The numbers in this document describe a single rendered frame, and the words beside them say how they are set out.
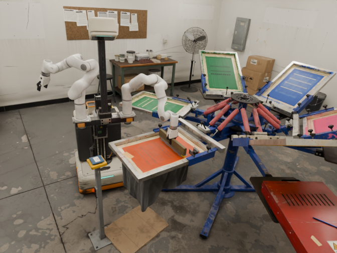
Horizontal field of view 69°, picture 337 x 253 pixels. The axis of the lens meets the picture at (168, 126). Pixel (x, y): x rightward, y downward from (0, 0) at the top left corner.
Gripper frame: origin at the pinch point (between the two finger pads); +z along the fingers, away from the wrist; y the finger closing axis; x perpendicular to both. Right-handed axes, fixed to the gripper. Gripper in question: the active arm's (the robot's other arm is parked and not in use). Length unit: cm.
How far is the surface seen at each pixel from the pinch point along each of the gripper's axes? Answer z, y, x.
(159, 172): 2.7, 32.6, 29.6
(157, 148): 5.7, 13.2, -3.3
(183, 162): 2.0, 7.8, 29.0
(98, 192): 39, 69, -9
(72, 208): 102, 83, -64
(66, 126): 103, 39, -264
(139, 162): 5.7, 37.9, 7.3
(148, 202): 42, 35, 20
